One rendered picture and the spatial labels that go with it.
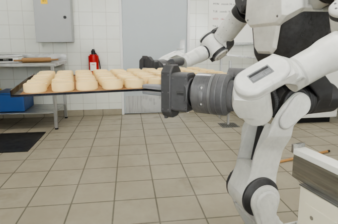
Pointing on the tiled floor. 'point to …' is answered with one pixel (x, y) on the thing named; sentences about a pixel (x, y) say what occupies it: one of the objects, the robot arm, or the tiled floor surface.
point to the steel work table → (40, 108)
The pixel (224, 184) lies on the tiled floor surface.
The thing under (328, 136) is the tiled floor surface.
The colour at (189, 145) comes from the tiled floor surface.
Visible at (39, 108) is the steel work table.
